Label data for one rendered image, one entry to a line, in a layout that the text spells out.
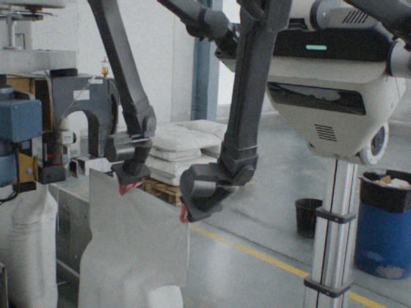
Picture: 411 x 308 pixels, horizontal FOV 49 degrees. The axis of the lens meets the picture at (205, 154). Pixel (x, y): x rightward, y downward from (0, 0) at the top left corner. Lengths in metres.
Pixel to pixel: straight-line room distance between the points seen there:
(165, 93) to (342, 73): 5.94
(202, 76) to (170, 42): 0.79
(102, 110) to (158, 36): 5.40
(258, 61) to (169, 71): 6.28
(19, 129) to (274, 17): 0.65
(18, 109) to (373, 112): 0.87
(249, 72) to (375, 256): 2.60
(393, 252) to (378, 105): 2.13
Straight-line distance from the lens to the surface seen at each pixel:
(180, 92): 7.28
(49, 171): 1.48
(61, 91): 1.47
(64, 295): 2.13
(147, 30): 6.79
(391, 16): 0.96
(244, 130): 0.90
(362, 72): 1.21
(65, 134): 1.42
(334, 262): 1.57
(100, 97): 1.54
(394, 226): 3.20
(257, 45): 0.79
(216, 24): 1.33
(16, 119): 1.12
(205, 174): 0.94
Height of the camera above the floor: 1.45
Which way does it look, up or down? 13 degrees down
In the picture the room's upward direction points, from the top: 3 degrees clockwise
